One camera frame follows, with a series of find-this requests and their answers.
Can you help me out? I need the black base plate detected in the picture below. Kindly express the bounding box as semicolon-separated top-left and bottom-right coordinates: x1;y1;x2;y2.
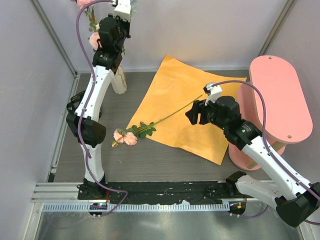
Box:
77;181;246;205

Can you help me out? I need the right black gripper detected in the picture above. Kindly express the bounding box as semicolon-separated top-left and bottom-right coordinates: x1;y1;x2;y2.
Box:
185;94;229;131

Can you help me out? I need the pink two-tier shelf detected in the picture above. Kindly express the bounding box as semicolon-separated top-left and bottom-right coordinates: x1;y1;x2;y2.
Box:
228;55;313;171

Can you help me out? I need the white ribbed vase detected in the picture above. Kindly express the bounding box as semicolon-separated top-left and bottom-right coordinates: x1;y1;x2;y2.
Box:
111;65;127;95

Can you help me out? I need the orange wrapping paper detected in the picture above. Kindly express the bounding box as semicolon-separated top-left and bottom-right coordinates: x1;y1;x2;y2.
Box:
127;55;246;165

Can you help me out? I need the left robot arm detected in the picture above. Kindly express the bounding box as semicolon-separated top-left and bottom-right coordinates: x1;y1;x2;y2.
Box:
66;14;130;200

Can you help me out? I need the black ribbon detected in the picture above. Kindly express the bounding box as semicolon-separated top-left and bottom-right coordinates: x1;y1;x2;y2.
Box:
66;90;86;114

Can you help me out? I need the aluminium rail frame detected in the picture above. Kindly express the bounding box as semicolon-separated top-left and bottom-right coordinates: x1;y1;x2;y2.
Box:
24;0;316;240

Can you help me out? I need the pale pink flower stem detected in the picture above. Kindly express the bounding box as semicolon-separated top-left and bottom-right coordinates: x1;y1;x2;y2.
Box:
89;32;102;51

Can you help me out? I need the peach flower stem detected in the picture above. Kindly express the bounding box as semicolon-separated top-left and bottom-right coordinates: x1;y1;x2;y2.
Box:
111;94;203;148

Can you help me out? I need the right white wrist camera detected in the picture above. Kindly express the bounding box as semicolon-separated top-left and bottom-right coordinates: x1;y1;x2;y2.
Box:
203;82;223;106

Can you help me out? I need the blue flower stem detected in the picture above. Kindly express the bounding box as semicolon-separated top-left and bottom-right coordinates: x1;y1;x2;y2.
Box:
130;0;138;14

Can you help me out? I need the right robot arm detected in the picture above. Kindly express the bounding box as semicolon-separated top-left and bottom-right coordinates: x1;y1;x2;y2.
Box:
185;96;320;227

